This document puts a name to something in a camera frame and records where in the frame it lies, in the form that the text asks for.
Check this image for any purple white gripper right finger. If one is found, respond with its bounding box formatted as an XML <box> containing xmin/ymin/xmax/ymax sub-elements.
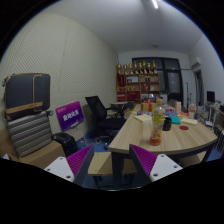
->
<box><xmin>129</xmin><ymin>144</ymin><xmax>182</xmax><ymax>184</ymax></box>

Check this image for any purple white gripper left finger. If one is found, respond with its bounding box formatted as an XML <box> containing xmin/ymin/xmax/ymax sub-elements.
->
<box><xmin>45</xmin><ymin>145</ymin><xmax>94</xmax><ymax>186</ymax></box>

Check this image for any wooden stool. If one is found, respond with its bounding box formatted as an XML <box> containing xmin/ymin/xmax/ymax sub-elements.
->
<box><xmin>88</xmin><ymin>152</ymin><xmax>137</xmax><ymax>189</ymax></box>

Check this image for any wooden table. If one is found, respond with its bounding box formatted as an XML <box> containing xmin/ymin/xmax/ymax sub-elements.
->
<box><xmin>108</xmin><ymin>103</ymin><xmax>218</xmax><ymax>188</ymax></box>

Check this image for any black office chair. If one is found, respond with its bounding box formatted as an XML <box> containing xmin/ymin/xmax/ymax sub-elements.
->
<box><xmin>84</xmin><ymin>95</ymin><xmax>127</xmax><ymax>141</ymax></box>

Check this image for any black mug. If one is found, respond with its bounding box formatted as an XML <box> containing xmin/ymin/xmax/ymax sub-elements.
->
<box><xmin>163</xmin><ymin>117</ymin><xmax>172</xmax><ymax>131</ymax></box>

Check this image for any yellow notepad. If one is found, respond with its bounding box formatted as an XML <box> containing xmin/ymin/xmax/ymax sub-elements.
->
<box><xmin>134</xmin><ymin>114</ymin><xmax>152</xmax><ymax>122</ymax></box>

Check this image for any purple sign board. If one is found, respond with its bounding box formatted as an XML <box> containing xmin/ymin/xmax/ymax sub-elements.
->
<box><xmin>55</xmin><ymin>101</ymin><xmax>84</xmax><ymax>131</ymax></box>

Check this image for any red round coaster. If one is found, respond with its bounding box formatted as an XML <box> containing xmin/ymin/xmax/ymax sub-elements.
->
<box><xmin>179</xmin><ymin>126</ymin><xmax>189</xmax><ymax>130</ymax></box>

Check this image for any teal box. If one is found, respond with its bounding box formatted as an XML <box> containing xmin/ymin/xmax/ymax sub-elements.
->
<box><xmin>170</xmin><ymin>116</ymin><xmax>180</xmax><ymax>124</ymax></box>

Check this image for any plastic bottle with orange drink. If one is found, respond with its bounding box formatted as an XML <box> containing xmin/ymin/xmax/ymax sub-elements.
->
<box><xmin>149</xmin><ymin>105</ymin><xmax>165</xmax><ymax>146</ymax></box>

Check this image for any silver ribbed suitcase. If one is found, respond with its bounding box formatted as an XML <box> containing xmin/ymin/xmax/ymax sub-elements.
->
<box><xmin>7</xmin><ymin>111</ymin><xmax>52</xmax><ymax>157</ymax></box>

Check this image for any yellow gift box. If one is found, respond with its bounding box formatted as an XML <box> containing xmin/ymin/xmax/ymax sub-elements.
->
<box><xmin>141</xmin><ymin>101</ymin><xmax>152</xmax><ymax>112</ymax></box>

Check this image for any wooden shelf with trophies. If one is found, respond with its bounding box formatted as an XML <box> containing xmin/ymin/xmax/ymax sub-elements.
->
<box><xmin>116</xmin><ymin>61</ymin><xmax>160</xmax><ymax>102</ymax></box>

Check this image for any dark grey suitcase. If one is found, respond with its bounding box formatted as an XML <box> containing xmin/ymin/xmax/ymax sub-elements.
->
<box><xmin>2</xmin><ymin>73</ymin><xmax>51</xmax><ymax>121</ymax></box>

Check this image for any computer monitor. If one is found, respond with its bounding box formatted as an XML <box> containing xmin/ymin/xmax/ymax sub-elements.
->
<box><xmin>207</xmin><ymin>91</ymin><xmax>215</xmax><ymax>103</ymax></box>

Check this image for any white air conditioner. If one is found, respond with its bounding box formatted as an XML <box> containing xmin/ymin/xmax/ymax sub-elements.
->
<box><xmin>190</xmin><ymin>57</ymin><xmax>201</xmax><ymax>68</ymax></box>

